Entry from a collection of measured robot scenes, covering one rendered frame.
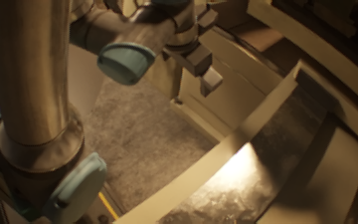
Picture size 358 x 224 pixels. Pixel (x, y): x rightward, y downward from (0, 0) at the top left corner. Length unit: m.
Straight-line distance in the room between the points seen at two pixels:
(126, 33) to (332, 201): 0.57
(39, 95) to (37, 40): 0.05
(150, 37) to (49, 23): 0.22
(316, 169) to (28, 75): 0.62
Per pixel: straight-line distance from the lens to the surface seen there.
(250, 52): 1.10
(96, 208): 0.92
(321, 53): 0.71
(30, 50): 0.19
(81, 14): 0.41
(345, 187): 0.70
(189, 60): 0.52
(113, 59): 0.36
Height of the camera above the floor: 1.17
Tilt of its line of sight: 49 degrees down
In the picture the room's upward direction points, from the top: 10 degrees clockwise
